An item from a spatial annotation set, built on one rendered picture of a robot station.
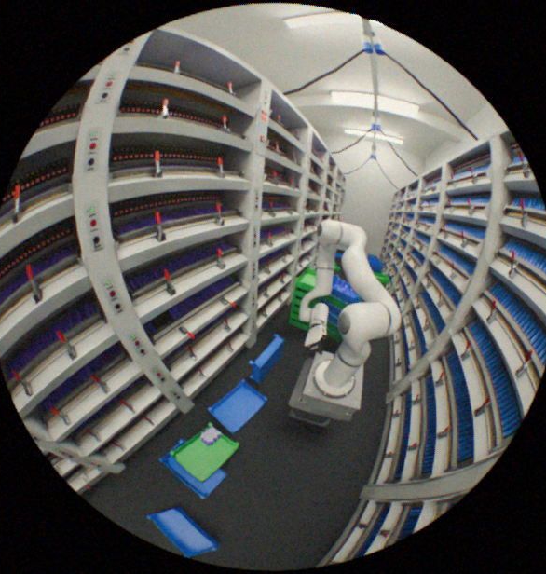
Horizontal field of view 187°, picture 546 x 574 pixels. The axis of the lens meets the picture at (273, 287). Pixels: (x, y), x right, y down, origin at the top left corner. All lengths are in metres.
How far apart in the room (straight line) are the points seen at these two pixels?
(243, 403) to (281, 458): 0.42
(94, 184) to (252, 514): 1.36
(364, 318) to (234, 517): 1.12
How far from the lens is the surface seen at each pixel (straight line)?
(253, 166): 0.85
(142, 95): 0.87
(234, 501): 1.10
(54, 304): 0.56
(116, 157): 0.70
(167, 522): 1.27
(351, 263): 0.61
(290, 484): 1.08
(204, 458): 1.02
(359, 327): 0.47
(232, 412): 1.10
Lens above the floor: 1.06
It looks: 30 degrees down
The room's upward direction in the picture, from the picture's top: 5 degrees clockwise
